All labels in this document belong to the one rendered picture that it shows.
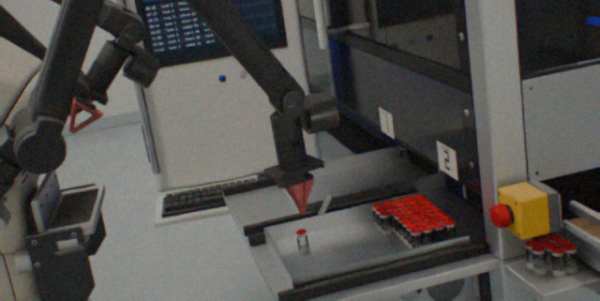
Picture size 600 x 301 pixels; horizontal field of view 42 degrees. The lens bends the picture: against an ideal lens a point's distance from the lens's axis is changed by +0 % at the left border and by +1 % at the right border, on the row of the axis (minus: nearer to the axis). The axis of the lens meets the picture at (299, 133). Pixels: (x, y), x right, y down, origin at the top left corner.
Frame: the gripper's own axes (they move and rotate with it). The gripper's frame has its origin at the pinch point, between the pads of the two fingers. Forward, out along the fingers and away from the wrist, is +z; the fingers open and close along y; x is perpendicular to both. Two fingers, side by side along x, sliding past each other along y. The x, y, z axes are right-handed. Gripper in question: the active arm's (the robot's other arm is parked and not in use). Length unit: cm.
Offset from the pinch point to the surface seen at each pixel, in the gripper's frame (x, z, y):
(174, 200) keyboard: 68, 15, -5
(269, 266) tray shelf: 1.0, 9.7, -8.4
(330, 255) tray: -4.0, 9.7, 2.5
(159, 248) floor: 237, 100, 30
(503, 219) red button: -35.7, -1.5, 19.2
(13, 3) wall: 542, -15, 38
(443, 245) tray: -21.0, 7.3, 17.3
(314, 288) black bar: -16.5, 7.8, -8.0
